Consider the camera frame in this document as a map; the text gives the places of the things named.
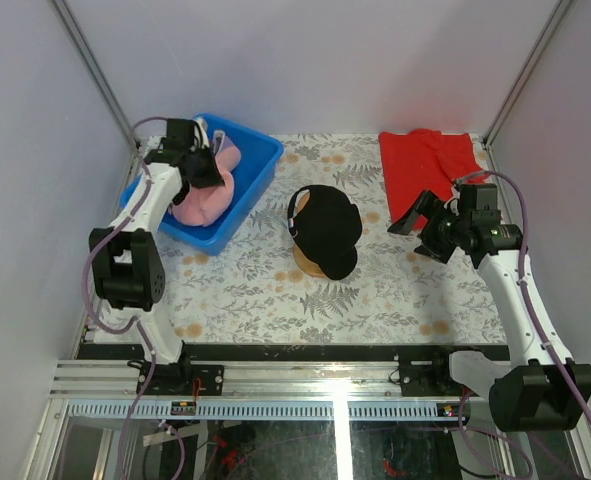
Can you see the purple cap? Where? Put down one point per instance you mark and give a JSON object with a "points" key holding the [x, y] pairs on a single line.
{"points": [[217, 139]]}

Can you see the red cloth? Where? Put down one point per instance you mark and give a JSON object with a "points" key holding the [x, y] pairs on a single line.
{"points": [[423, 160]]}

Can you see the blue plastic bin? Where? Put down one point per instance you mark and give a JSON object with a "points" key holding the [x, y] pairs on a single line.
{"points": [[255, 165]]}

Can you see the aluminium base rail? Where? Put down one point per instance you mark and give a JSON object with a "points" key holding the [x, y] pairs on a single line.
{"points": [[249, 380]]}

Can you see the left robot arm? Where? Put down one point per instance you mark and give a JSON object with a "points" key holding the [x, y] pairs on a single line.
{"points": [[123, 276]]}

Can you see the right frame post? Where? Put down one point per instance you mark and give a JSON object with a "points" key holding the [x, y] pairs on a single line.
{"points": [[549, 31]]}

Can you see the left frame post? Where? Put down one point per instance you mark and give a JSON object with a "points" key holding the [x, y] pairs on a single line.
{"points": [[73, 29]]}

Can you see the frame post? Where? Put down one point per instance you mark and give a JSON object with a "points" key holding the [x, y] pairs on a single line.
{"points": [[549, 31], [73, 29]]}

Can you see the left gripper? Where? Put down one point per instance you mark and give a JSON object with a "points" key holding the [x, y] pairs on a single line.
{"points": [[210, 178]]}

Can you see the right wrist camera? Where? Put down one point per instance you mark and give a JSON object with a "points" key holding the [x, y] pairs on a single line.
{"points": [[479, 199]]}

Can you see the slotted cable duct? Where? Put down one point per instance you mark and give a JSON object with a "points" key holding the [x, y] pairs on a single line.
{"points": [[395, 410]]}

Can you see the wooden hat stand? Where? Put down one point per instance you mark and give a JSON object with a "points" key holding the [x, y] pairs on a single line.
{"points": [[304, 264]]}

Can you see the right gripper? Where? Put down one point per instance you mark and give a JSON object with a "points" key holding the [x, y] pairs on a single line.
{"points": [[425, 205]]}

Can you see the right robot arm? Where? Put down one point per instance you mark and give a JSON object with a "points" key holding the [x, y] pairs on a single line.
{"points": [[543, 387]]}

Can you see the pink cap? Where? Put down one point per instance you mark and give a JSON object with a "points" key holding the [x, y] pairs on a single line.
{"points": [[202, 207]]}

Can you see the black baseball cap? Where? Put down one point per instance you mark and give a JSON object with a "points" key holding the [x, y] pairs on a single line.
{"points": [[326, 226]]}

